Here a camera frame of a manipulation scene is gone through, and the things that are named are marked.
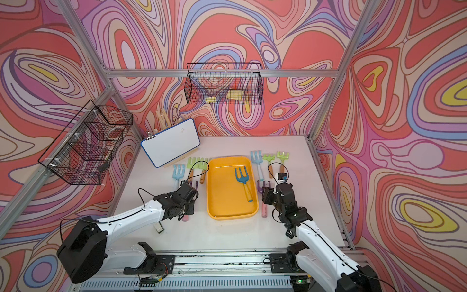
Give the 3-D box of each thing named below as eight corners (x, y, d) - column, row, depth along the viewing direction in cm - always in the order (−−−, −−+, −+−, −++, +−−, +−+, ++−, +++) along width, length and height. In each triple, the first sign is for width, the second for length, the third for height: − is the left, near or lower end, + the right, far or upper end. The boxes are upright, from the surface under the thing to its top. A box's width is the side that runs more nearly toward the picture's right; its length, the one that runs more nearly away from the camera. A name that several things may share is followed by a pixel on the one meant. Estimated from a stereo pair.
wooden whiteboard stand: (164, 168, 106) (162, 164, 104) (164, 168, 106) (162, 164, 104) (198, 151, 115) (197, 148, 112) (198, 151, 115) (197, 148, 112)
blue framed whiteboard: (161, 177, 101) (146, 152, 84) (155, 168, 105) (140, 142, 88) (204, 153, 113) (199, 126, 96) (197, 145, 117) (191, 118, 100)
